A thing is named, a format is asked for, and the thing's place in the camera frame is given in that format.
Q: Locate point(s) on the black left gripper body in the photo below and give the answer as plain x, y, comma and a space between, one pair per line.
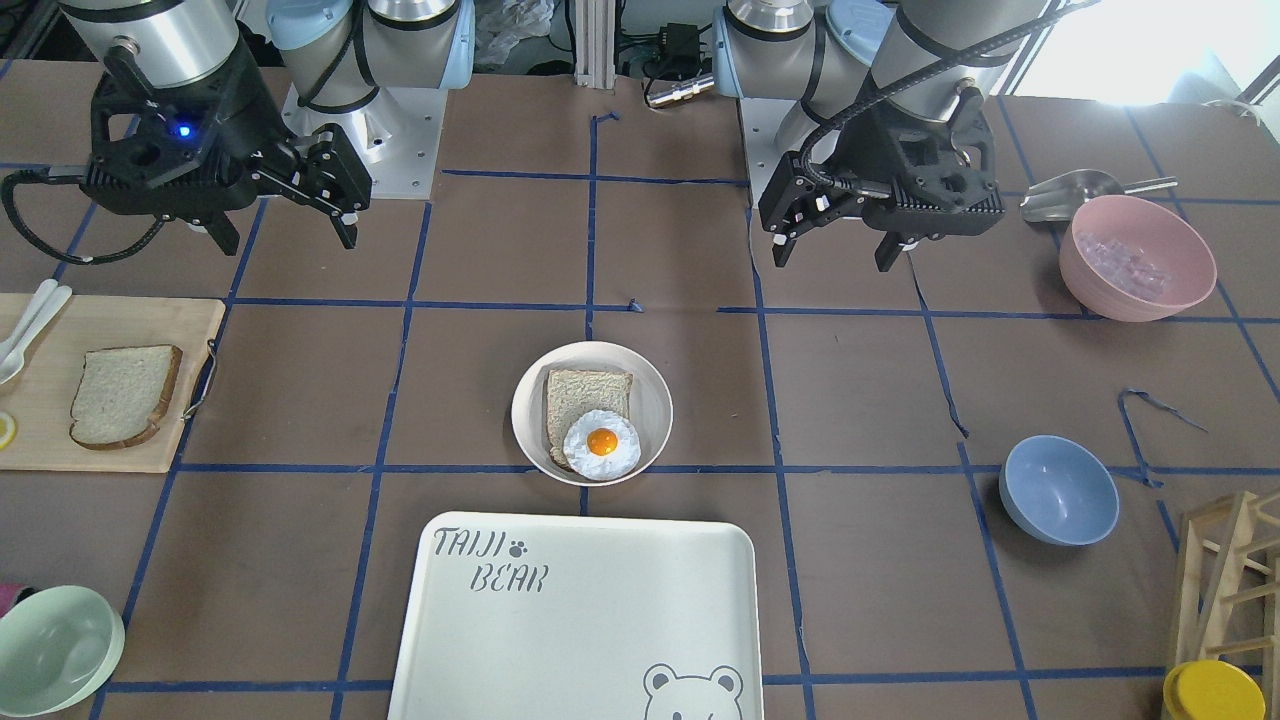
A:
857, 150

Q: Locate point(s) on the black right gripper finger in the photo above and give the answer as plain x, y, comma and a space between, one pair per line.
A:
223, 232
345, 226

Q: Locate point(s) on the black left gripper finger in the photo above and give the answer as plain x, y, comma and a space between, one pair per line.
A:
783, 246
889, 250

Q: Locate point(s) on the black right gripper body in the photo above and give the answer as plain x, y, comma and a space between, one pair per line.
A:
243, 128

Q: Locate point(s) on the bread slice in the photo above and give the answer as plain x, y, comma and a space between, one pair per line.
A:
571, 393
122, 395

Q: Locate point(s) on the cream round plate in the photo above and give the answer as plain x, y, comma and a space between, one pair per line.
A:
649, 408

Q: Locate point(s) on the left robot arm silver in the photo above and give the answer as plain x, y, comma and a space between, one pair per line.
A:
832, 60

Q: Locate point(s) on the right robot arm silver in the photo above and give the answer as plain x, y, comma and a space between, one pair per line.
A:
381, 70

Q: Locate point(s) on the bread slice on plate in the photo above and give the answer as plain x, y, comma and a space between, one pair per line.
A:
571, 393

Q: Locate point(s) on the metal scoop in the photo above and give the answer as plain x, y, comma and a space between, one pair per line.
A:
1058, 198

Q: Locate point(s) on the white plastic spoon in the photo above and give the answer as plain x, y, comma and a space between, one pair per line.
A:
45, 304

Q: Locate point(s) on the wooden cutting board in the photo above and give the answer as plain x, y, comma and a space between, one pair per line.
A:
41, 396

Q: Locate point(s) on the pink bowl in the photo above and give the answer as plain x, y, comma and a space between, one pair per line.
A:
1130, 260

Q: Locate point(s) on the black power adapter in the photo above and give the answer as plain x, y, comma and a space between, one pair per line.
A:
680, 53

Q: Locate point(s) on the fake fried egg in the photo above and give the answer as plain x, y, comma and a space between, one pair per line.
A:
602, 446

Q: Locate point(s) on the blue bowl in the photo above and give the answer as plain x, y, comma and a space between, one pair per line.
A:
1058, 492

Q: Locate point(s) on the lemon slice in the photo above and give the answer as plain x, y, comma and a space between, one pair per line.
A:
8, 429

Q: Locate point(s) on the cream bear tray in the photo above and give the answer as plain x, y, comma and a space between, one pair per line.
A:
514, 616

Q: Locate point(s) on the pink cloth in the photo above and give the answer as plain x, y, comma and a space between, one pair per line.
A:
11, 594

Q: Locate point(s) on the green bowl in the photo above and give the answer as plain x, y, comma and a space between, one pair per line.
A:
57, 648

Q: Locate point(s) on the wooden rack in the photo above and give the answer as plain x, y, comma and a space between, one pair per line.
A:
1227, 557

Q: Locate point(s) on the yellow cup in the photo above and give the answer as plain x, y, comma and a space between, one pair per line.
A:
1211, 689

